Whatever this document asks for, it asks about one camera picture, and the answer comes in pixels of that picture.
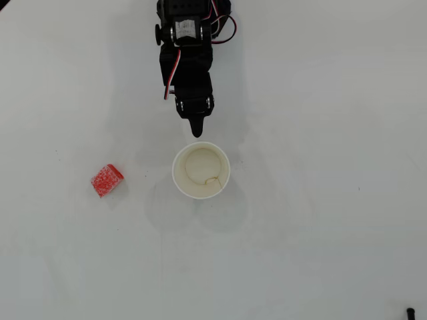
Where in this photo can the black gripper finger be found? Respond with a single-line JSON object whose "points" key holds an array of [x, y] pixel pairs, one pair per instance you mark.
{"points": [[197, 110]]}

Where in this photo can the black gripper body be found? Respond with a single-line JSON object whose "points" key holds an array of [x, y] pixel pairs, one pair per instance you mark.
{"points": [[195, 106]]}

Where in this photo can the red sugared cube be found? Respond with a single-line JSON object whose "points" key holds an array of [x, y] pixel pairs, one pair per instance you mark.
{"points": [[107, 180]]}

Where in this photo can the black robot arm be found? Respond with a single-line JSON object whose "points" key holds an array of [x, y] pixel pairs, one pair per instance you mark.
{"points": [[187, 10]]}

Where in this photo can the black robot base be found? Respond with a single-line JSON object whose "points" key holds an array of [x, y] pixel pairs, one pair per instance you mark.
{"points": [[226, 6]]}

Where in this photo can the white paper cup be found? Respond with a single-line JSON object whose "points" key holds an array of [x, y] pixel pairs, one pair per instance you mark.
{"points": [[201, 170]]}

